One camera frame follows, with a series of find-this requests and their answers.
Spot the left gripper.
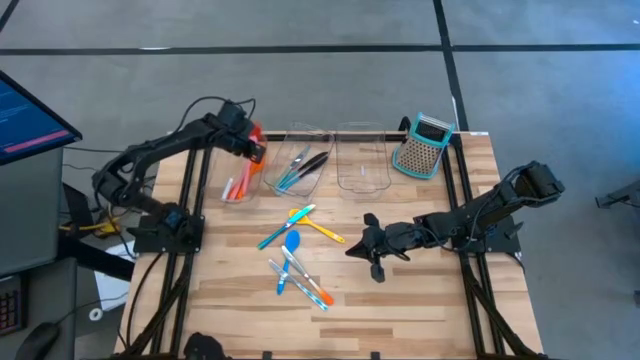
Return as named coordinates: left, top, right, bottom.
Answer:
left=214, top=102, right=267, bottom=164

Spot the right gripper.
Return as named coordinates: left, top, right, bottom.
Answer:
left=345, top=213, right=404, bottom=284

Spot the pink silicone spoon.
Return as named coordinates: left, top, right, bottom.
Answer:
left=234, top=159, right=254, bottom=191

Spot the clear plastic bin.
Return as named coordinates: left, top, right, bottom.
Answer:
left=263, top=122, right=336, bottom=199
left=209, top=130, right=269, bottom=204
left=335, top=121, right=392, bottom=194

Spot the pink silicone spatula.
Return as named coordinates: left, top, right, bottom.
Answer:
left=227, top=164, right=251, bottom=199

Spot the red spatula wooden handle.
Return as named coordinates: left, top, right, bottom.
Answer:
left=221, top=122, right=265, bottom=202

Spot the orange plastic spatula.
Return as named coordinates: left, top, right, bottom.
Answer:
left=234, top=169, right=254, bottom=201

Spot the yellow plastic spoon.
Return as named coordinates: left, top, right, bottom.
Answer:
left=288, top=207, right=347, bottom=245

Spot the blue plastic spoon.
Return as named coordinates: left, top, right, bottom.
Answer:
left=276, top=229, right=302, bottom=296

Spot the teal patterned knife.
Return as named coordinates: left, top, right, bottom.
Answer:
left=256, top=203, right=317, bottom=250

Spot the teal metal box grater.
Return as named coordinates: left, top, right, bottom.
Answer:
left=391, top=111, right=457, bottom=181

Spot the person's head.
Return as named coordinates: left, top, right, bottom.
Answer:
left=183, top=332, right=232, bottom=360

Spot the black desk leg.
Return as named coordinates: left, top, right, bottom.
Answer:
left=58, top=233, right=137, bottom=282

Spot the white paper sheet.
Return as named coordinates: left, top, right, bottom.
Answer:
left=93, top=269, right=135, bottom=312

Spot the computer monitor blue screen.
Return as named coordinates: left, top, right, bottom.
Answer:
left=0, top=69, right=84, bottom=167

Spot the grey computer desk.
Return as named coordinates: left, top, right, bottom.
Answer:
left=0, top=147, right=79, bottom=360

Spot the black keyboard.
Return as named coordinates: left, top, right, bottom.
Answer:
left=0, top=272, right=29, bottom=337

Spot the black computer mouse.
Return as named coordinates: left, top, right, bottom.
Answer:
left=13, top=322, right=61, bottom=360

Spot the black aluminium table frame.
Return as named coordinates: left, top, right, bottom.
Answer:
left=112, top=130, right=546, bottom=360

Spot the yellow cable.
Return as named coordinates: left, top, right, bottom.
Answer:
left=58, top=188, right=122, bottom=238

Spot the black base cable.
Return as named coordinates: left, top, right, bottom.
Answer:
left=124, top=252, right=166, bottom=352

